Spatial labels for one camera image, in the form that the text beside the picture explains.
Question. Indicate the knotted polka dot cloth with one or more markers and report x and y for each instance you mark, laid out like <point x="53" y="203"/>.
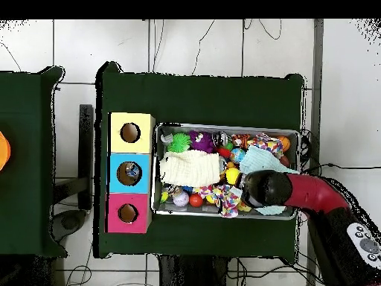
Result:
<point x="226" y="199"/>

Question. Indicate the crushed clear plastic bottle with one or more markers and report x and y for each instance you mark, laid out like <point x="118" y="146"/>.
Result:
<point x="132" y="171"/>

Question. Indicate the mint green waffle cloth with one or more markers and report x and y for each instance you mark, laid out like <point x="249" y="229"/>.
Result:
<point x="259" y="161"/>

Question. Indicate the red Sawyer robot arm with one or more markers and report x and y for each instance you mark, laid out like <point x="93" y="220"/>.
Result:
<point x="312" y="193"/>

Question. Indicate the shallow clear mesh bin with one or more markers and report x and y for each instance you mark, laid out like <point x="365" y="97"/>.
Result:
<point x="184" y="211"/>

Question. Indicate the wooden box with three holes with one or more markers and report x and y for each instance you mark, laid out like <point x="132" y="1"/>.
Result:
<point x="143" y="184"/>

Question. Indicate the cream waffle cloth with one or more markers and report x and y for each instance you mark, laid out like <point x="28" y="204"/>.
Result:
<point x="190" y="169"/>

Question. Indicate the purple monster toy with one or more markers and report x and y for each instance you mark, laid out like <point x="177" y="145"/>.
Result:
<point x="202" y="143"/>

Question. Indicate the green spiky rubber ball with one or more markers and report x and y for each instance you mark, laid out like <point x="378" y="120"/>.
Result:
<point x="179" y="143"/>

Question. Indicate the white baseball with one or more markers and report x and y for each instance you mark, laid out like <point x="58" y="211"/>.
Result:
<point x="181" y="199"/>

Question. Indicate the small red ball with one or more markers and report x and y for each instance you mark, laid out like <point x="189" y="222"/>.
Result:
<point x="196" y="200"/>

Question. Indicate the yellow ball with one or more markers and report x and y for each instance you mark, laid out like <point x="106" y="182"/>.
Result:
<point x="232" y="175"/>

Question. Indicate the blue globe ball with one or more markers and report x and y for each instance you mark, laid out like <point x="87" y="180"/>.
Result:
<point x="238" y="155"/>

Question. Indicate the dark green tablecloth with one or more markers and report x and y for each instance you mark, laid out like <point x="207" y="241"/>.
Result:
<point x="208" y="98"/>

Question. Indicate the crumpled polka dot cloth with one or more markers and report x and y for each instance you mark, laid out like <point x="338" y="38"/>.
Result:
<point x="268" y="144"/>

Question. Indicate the neighbouring green covered table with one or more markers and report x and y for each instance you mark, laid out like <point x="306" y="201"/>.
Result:
<point x="23" y="178"/>

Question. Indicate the orange round object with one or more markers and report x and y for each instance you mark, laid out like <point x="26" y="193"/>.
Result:
<point x="3" y="152"/>

